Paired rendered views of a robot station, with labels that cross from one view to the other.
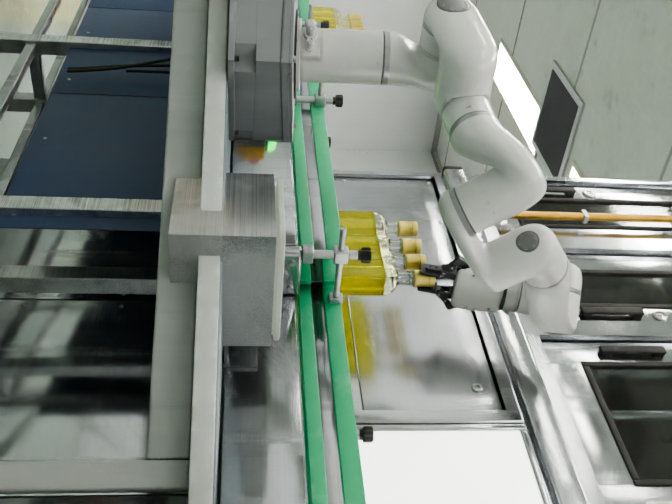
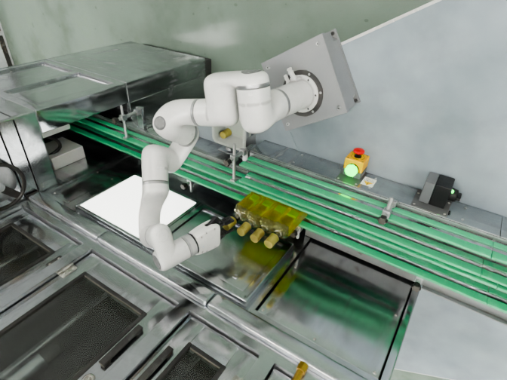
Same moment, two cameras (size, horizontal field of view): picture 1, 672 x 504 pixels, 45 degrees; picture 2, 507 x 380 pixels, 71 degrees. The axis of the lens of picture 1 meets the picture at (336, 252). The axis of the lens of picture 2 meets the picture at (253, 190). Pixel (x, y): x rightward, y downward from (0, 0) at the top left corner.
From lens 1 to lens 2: 2.21 m
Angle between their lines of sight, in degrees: 94
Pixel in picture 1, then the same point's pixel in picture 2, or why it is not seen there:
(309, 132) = (350, 198)
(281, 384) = (206, 150)
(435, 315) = (227, 260)
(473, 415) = not seen: hidden behind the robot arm
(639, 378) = (109, 333)
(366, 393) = (209, 214)
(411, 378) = not seen: hidden behind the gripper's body
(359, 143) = not seen: outside the picture
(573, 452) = (118, 258)
